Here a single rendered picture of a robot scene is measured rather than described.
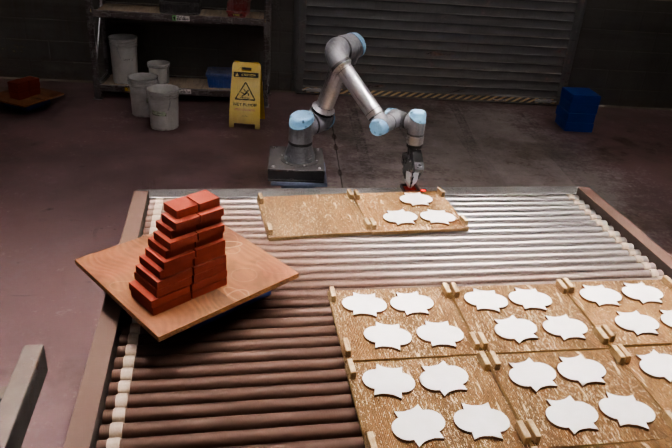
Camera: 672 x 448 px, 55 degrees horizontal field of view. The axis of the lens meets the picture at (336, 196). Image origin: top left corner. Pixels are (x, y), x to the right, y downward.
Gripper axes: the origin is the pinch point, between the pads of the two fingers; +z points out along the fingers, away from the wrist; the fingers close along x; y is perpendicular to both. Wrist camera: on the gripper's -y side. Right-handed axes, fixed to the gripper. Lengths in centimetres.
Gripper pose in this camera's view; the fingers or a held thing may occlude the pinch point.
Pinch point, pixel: (410, 186)
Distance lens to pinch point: 295.3
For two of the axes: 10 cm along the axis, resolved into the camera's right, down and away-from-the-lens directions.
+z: -0.7, 9.0, 4.4
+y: -1.6, -4.4, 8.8
